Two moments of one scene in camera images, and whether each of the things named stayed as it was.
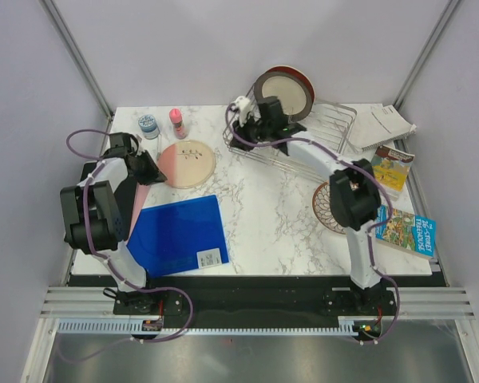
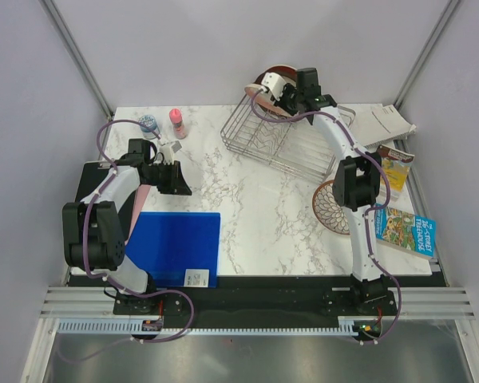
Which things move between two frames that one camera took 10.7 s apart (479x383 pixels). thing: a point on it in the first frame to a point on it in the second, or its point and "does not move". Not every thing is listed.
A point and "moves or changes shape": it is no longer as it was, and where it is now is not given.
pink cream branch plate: (187, 163) to (263, 98)
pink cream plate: (141, 193) does not move
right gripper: (242, 131) to (287, 88)
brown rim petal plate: (321, 206) does not move
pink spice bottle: (176, 118) does not move
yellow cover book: (391, 167) does not move
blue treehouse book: (409, 232) does not move
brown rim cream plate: (294, 95) moves or changes shape
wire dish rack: (329, 125) does not move
